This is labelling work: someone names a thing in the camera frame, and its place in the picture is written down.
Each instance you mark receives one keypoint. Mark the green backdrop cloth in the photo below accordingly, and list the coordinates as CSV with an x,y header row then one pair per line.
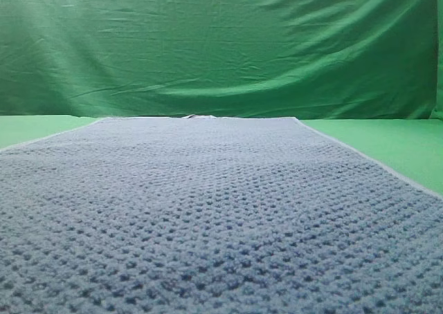
x,y
311,59

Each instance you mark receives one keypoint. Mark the blue waffle-weave towel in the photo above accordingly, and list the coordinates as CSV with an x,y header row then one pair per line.
x,y
212,215

